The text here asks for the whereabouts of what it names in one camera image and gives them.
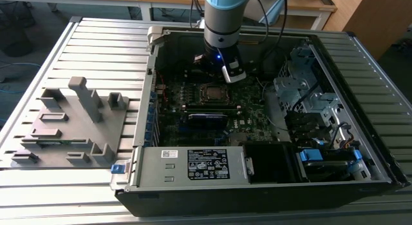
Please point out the silver green CPU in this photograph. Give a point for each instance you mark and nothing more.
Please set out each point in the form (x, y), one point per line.
(215, 93)

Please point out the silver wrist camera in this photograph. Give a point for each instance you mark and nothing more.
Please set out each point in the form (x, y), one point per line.
(235, 75)

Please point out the silver drive cage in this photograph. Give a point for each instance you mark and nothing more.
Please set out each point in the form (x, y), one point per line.
(284, 86)

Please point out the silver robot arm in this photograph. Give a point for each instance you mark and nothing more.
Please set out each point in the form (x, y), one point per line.
(221, 24)

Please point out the black graphics card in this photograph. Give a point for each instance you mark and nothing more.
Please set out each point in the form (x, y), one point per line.
(207, 122)

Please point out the metal rear port block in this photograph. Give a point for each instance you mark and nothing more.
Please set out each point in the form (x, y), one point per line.
(160, 87)

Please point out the grey case latch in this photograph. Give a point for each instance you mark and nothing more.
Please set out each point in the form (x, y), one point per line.
(155, 33)

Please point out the black PC case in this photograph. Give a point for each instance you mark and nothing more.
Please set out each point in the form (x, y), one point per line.
(225, 203)

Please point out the dark chipset heatsink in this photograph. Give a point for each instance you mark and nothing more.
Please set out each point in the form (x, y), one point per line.
(239, 138)

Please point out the grey power supply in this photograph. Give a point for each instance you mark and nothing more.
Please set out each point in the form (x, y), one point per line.
(151, 167)

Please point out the perforated metal bay frame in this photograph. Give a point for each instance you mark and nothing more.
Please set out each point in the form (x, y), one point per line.
(303, 65)

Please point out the green RAM stick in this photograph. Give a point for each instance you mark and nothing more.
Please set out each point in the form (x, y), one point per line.
(55, 143)

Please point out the black plastic bay housing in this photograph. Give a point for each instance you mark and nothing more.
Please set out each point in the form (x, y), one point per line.
(267, 162)

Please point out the grey parts rack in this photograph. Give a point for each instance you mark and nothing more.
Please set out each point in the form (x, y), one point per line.
(80, 128)

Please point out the green motherboard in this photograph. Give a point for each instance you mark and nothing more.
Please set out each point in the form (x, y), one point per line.
(253, 114)

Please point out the CPU socket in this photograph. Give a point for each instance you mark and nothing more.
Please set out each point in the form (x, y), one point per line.
(200, 86)

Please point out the hard disk in blue carrier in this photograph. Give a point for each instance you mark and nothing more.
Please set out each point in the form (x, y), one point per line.
(311, 155)

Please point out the wooden cabinet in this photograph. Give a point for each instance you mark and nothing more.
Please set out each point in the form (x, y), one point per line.
(376, 17)

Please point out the black office chair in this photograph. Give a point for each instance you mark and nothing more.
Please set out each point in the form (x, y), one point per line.
(17, 44)

